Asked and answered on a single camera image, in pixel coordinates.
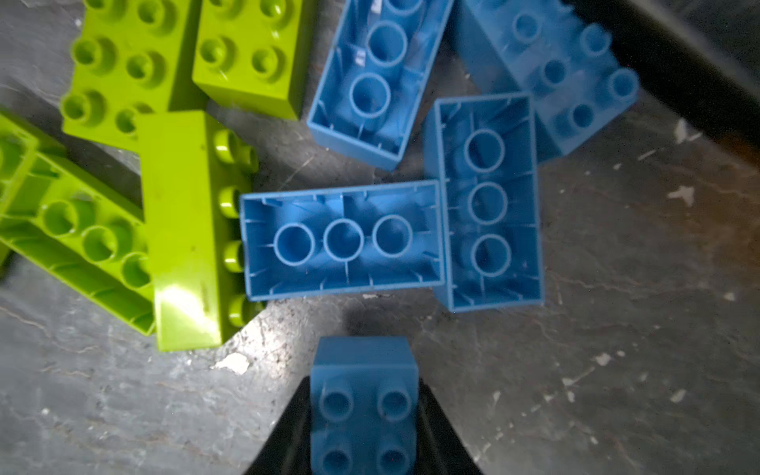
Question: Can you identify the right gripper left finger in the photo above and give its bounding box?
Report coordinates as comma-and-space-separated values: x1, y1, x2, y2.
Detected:
245, 376, 312, 475

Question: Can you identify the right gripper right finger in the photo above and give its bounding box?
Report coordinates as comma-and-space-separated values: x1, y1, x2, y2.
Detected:
415, 379, 483, 475

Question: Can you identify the blue lego brick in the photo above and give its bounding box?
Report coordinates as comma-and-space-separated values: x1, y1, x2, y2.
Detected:
310, 336, 420, 474
423, 93, 544, 313
239, 180, 445, 302
448, 0, 640, 162
307, 0, 453, 171

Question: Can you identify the green lego brick side-lying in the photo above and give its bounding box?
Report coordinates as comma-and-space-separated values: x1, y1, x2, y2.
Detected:
138, 110, 265, 352

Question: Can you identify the green lego brick lower horizontal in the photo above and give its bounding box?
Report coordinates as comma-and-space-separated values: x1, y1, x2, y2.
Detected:
0, 135, 156, 338

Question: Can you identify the green lego brick upper right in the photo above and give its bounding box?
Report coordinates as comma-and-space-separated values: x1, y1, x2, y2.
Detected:
192, 0, 319, 121

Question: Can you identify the green lego brick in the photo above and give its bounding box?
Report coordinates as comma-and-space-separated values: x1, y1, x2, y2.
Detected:
1, 110, 77, 272
192, 0, 319, 121
59, 0, 208, 152

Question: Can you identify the green lego brick lower left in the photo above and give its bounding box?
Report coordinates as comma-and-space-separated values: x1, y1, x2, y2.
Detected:
1, 110, 77, 272

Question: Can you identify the blue lego brick top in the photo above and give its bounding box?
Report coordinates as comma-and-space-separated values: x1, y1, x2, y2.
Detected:
448, 0, 640, 162

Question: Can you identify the green lego brick upper left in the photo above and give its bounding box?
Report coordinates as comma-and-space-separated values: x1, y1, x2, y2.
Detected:
59, 0, 208, 152

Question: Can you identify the middle black bin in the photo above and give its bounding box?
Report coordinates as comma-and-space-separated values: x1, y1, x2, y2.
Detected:
573, 1, 759, 154

